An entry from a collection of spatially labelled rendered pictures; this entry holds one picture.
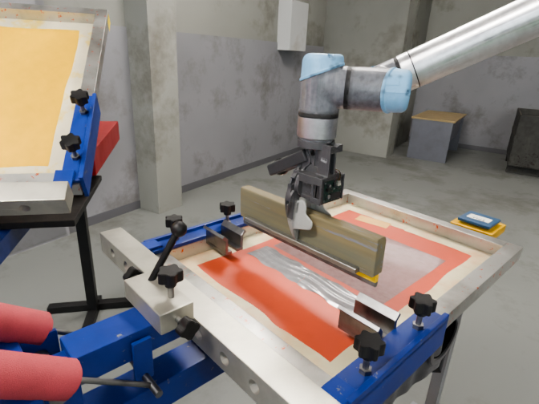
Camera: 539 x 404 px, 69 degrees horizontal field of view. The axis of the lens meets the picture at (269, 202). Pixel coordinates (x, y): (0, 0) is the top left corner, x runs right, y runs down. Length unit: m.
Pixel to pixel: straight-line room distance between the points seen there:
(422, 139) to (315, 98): 5.90
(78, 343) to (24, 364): 0.12
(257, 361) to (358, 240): 0.29
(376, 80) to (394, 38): 5.63
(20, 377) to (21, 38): 1.18
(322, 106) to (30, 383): 0.58
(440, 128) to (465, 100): 1.51
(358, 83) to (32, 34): 1.13
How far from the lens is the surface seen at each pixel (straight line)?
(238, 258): 0.99
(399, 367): 0.69
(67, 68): 1.38
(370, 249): 0.72
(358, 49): 6.50
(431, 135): 6.55
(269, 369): 0.57
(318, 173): 0.74
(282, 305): 0.83
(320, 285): 0.89
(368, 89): 0.71
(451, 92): 7.95
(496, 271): 1.06
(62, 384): 0.57
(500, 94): 7.87
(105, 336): 0.65
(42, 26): 1.59
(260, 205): 0.89
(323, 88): 0.71
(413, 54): 0.84
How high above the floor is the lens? 1.44
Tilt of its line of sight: 21 degrees down
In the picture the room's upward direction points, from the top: 3 degrees clockwise
